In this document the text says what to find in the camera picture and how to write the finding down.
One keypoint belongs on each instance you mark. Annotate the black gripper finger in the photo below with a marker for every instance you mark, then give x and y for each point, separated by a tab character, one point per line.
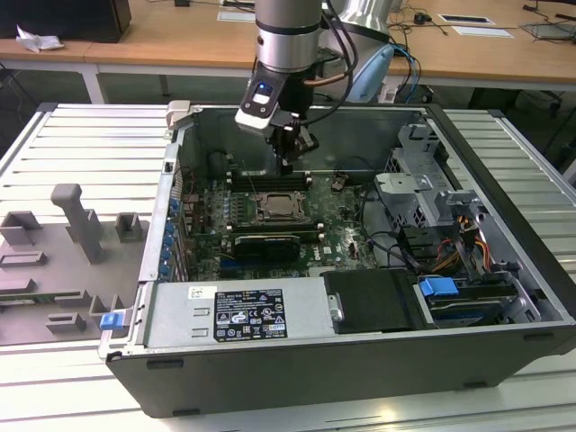
303	141
282	148

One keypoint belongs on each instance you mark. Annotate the silver CPU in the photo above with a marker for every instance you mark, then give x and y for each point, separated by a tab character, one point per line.
281	207

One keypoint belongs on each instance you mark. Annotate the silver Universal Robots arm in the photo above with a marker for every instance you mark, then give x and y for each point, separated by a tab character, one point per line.
288	45

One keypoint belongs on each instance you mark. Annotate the black RAM slot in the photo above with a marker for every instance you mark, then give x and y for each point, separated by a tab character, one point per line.
265	184
265	177
310	234
243	226

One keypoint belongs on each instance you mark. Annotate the CPU socket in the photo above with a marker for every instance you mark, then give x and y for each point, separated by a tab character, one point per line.
284	222

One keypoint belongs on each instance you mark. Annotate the blue expansion slot clips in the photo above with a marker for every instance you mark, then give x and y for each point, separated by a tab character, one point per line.
168	233

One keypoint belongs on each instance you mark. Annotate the small white adapter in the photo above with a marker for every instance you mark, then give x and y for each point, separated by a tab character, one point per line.
389	93

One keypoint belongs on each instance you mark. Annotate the black graphics card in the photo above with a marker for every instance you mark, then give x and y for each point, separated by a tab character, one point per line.
270	247

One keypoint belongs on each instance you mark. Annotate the green motherboard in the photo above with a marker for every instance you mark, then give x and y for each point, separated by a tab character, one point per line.
342	243

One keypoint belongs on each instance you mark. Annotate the metal drive cage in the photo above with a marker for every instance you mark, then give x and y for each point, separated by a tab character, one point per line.
405	189

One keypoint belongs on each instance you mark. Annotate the small black desk object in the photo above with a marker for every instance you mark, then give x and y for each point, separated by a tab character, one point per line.
182	2

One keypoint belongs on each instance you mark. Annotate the black plastic air shroud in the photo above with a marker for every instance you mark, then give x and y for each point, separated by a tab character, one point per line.
373	301

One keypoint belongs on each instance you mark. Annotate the wooden desk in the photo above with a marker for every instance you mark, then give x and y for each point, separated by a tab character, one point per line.
112	49

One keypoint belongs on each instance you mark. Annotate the white paper sheet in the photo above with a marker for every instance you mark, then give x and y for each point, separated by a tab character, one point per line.
483	31

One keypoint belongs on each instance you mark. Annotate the silver power supply unit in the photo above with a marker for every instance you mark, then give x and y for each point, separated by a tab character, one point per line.
180	315

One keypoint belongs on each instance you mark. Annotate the hard disk in blue carrier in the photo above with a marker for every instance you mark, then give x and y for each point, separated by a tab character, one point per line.
436	286

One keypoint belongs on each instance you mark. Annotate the black open PC case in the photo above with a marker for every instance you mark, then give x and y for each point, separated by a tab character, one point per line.
315	378

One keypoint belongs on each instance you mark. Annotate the blue case latch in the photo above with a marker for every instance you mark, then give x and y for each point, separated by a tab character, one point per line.
110	321

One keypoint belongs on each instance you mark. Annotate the black monitor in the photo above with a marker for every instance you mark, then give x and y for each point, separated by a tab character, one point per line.
67	18

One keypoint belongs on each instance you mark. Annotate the grey parts rack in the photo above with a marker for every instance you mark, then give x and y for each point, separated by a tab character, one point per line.
67	270

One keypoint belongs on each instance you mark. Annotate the crumpled white paper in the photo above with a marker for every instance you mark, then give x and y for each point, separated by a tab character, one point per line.
40	42

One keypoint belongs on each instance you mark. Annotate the green RAM stick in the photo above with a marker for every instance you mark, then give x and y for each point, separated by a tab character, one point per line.
36	297

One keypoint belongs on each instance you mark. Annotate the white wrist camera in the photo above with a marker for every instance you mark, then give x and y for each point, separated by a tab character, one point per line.
258	105

